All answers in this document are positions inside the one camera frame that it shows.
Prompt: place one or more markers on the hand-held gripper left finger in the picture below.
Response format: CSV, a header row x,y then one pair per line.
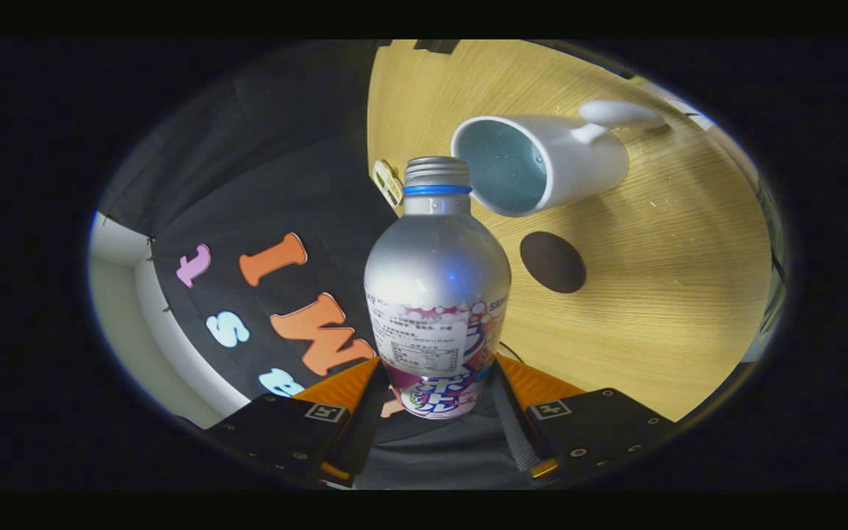
x,y
284,434

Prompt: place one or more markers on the wooden table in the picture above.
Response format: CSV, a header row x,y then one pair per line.
x,y
659,294

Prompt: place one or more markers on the white cup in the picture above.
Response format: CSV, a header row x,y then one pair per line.
x,y
578,162

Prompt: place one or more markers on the small divided white tray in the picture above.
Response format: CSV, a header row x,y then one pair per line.
x,y
388,182

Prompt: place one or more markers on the silver juice bottle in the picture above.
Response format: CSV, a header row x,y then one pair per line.
x,y
435,280

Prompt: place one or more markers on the black table clamp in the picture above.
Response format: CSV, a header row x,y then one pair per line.
x,y
435,46

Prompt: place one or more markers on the dark brown round coaster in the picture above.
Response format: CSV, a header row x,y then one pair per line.
x,y
553,263

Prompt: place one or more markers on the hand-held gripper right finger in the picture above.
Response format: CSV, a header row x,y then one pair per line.
x,y
601,427

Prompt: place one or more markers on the black backdrop cloth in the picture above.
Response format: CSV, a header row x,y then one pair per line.
x,y
284,162

